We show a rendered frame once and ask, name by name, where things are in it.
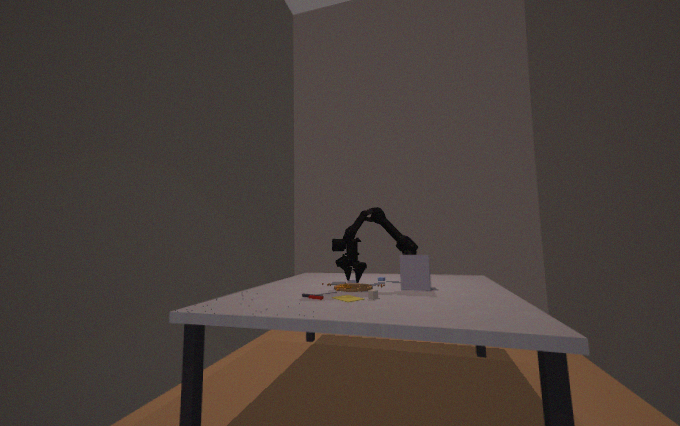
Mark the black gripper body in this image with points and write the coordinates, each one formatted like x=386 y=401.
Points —
x=354 y=260

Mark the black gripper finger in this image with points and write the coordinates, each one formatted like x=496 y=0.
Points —
x=347 y=271
x=358 y=274

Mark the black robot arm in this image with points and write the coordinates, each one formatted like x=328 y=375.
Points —
x=404 y=243

